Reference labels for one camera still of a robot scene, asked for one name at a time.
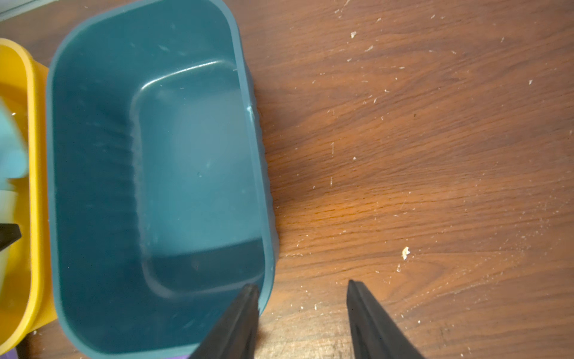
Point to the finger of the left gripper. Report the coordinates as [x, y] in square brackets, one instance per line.
[9, 234]

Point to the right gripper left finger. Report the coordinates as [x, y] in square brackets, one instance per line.
[234, 336]

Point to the teal plastic storage box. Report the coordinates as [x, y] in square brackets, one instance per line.
[160, 206]

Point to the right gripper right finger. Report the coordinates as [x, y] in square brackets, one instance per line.
[374, 334]

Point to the teal shovel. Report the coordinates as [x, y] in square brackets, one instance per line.
[14, 165]

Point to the yellow plastic storage box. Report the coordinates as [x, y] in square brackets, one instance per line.
[26, 282]

